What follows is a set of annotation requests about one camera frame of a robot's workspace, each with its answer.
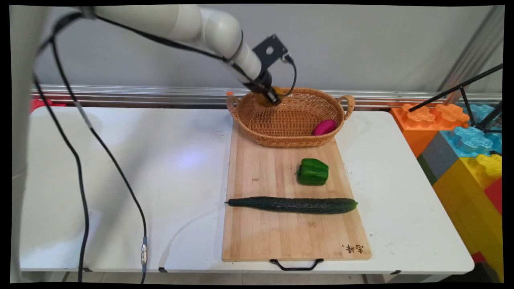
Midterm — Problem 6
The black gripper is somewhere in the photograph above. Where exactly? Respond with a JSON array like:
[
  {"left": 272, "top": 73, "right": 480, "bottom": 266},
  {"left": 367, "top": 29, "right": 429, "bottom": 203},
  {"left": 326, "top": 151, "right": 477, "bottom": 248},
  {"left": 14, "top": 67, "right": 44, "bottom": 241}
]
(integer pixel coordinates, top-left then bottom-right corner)
[{"left": 245, "top": 71, "right": 282, "bottom": 106}]

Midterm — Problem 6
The orange round fruit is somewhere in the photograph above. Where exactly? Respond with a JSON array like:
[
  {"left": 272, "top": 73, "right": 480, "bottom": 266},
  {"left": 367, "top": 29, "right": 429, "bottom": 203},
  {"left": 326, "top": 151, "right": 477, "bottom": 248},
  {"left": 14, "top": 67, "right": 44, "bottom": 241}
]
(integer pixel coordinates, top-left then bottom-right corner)
[{"left": 255, "top": 86, "right": 286, "bottom": 108}]

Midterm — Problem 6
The woven wicker basket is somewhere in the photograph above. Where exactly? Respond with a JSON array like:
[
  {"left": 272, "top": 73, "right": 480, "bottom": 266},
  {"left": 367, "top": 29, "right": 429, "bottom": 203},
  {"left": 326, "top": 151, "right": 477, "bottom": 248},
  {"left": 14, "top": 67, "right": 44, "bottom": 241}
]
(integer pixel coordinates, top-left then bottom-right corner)
[{"left": 226, "top": 87, "right": 356, "bottom": 148}]

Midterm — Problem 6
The magenta sweet potato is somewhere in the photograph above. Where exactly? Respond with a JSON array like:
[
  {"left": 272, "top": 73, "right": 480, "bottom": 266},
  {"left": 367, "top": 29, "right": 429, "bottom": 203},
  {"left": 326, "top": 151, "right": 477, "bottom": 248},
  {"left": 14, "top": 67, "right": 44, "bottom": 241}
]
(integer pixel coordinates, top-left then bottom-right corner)
[{"left": 312, "top": 119, "right": 337, "bottom": 136}]

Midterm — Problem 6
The green bell pepper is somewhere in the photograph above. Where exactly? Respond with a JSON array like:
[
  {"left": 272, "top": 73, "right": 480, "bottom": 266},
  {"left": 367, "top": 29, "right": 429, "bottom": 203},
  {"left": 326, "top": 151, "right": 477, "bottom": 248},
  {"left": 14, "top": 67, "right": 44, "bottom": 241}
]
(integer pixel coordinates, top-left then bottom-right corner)
[{"left": 296, "top": 158, "right": 330, "bottom": 186}]

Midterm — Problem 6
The long dark green cucumber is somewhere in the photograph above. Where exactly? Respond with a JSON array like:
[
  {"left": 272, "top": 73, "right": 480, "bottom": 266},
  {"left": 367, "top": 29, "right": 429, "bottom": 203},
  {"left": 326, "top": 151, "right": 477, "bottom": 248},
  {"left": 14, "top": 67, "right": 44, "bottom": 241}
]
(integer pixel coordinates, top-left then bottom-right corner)
[{"left": 225, "top": 196, "right": 359, "bottom": 214}]

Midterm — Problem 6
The bamboo cutting board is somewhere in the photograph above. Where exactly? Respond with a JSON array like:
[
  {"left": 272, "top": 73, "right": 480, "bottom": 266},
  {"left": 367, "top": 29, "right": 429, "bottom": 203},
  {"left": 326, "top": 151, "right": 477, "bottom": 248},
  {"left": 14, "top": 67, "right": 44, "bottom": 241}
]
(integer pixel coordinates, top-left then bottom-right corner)
[{"left": 222, "top": 119, "right": 372, "bottom": 262}]

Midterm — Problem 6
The orange big building block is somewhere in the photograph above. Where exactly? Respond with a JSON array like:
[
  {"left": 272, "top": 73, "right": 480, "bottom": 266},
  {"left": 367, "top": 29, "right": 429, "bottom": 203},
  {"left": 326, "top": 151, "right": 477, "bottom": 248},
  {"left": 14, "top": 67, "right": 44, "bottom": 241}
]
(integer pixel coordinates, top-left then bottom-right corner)
[{"left": 390, "top": 103, "right": 471, "bottom": 158}]

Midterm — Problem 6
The grey building block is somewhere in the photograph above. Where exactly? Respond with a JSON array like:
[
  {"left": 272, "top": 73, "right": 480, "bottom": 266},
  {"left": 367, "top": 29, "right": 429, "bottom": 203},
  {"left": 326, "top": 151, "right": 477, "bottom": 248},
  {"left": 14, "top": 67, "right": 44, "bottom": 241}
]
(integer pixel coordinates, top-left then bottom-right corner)
[{"left": 417, "top": 132, "right": 461, "bottom": 185}]

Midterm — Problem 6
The black tripod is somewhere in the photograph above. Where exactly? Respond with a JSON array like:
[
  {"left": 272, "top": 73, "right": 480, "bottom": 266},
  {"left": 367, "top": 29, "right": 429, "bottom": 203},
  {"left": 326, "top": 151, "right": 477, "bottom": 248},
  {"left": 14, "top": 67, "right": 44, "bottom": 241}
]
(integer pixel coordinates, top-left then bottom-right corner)
[{"left": 408, "top": 63, "right": 504, "bottom": 134}]

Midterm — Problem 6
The light blue building block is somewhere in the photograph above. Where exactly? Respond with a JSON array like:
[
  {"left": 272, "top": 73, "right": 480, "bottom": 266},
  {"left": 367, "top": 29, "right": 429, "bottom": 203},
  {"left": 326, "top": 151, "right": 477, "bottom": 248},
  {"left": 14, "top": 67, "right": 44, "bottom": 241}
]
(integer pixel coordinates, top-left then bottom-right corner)
[
  {"left": 440, "top": 126, "right": 503, "bottom": 158},
  {"left": 462, "top": 104, "right": 502, "bottom": 130}
]

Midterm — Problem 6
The yellow big building block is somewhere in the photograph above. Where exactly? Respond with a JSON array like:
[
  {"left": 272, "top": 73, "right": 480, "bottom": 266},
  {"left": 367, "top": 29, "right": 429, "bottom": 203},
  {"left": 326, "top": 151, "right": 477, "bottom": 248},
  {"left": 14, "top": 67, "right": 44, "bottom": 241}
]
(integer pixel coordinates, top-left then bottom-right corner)
[{"left": 432, "top": 153, "right": 504, "bottom": 282}]

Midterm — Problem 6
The red object behind table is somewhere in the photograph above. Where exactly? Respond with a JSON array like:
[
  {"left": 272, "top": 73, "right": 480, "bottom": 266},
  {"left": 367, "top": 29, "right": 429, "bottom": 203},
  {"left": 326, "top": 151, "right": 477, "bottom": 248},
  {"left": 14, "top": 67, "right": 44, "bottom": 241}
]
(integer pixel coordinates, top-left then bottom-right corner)
[{"left": 30, "top": 98, "right": 67, "bottom": 114}]

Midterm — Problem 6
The red building block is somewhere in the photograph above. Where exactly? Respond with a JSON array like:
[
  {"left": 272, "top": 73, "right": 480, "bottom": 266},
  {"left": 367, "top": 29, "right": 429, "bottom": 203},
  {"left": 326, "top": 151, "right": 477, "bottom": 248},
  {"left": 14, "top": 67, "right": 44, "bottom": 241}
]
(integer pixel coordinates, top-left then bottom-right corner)
[{"left": 483, "top": 178, "right": 503, "bottom": 216}]

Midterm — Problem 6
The short black camera cable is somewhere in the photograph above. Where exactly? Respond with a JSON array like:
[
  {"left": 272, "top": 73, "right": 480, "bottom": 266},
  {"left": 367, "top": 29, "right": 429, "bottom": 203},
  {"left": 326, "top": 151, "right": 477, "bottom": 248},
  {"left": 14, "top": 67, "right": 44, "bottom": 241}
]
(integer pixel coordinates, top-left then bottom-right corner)
[{"left": 282, "top": 54, "right": 298, "bottom": 97}]

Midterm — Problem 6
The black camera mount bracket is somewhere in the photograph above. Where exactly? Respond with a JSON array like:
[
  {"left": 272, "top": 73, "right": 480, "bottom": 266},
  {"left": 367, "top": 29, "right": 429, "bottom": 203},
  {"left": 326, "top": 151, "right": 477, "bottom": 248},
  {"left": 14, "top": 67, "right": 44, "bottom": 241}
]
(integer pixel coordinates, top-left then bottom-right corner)
[{"left": 252, "top": 34, "right": 290, "bottom": 69}]

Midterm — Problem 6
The aluminium rail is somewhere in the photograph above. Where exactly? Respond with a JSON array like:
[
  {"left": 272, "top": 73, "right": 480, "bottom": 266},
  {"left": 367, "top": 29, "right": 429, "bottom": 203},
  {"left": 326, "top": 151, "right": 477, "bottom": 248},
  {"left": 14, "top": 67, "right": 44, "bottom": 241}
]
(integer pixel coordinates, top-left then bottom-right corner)
[{"left": 31, "top": 84, "right": 503, "bottom": 111}]

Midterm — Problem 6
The black cutting board handle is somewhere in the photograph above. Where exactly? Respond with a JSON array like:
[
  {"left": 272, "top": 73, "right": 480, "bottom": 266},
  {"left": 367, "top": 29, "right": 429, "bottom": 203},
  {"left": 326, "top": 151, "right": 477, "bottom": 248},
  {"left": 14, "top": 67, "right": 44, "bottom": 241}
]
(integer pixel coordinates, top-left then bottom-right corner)
[{"left": 269, "top": 258, "right": 324, "bottom": 271}]

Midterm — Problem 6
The black cable with metal connector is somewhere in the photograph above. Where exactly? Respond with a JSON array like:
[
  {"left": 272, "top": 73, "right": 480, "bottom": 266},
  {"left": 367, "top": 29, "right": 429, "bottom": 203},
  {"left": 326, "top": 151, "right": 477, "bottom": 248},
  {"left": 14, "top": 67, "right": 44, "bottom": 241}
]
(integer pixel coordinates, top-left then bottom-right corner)
[{"left": 49, "top": 14, "right": 149, "bottom": 284}]

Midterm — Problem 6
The slanted aluminium post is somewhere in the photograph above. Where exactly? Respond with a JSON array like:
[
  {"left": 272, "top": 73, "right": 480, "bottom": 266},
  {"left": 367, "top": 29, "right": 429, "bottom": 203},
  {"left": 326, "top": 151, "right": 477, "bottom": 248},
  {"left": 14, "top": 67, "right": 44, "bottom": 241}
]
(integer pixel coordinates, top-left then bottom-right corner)
[{"left": 437, "top": 6, "right": 505, "bottom": 106}]

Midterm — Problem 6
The thin black hanging cable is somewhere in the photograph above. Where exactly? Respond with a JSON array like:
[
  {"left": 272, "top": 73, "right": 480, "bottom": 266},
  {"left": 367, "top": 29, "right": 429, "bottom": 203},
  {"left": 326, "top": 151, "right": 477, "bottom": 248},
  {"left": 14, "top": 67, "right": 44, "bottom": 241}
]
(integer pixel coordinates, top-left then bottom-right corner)
[{"left": 32, "top": 72, "right": 90, "bottom": 283}]

